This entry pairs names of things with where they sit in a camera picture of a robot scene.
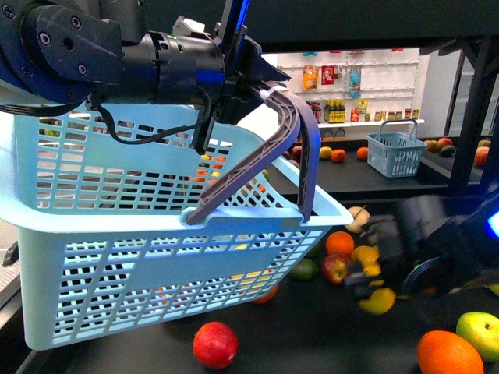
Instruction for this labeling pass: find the yellow lemon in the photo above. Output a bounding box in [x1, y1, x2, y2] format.
[358, 288, 396, 315]

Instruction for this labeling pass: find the green avocado lower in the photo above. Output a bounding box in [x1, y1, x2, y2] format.
[288, 258, 319, 281]

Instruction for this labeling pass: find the large orange under basket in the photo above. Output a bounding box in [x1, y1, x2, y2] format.
[251, 285, 278, 305]

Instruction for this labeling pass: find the white wall product shelf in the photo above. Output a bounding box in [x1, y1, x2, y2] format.
[276, 48, 429, 140]

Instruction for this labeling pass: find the light blue shopping basket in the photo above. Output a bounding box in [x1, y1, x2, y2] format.
[1, 108, 352, 351]

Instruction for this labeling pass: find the small blue background basket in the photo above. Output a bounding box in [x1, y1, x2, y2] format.
[366, 118, 426, 178]

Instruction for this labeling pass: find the large orange grapefruit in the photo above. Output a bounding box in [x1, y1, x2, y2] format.
[417, 330, 485, 374]

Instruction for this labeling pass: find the yellow orange persimmon fruit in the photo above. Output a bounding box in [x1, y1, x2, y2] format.
[351, 245, 380, 268]

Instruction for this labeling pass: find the white pear with stem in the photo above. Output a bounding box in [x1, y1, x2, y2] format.
[345, 206, 370, 234]

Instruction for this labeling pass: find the red peach fruit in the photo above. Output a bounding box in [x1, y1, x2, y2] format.
[193, 321, 239, 370]

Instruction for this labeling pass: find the orange mandarin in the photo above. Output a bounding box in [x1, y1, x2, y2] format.
[325, 231, 355, 257]

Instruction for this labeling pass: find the red apple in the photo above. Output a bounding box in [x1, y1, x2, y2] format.
[321, 253, 350, 286]

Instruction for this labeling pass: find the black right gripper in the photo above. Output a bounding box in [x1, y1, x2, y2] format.
[343, 195, 449, 300]

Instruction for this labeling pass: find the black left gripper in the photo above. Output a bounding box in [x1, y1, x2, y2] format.
[172, 1, 290, 154]

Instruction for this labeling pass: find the green yellow apple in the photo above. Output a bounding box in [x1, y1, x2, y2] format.
[455, 312, 498, 363]

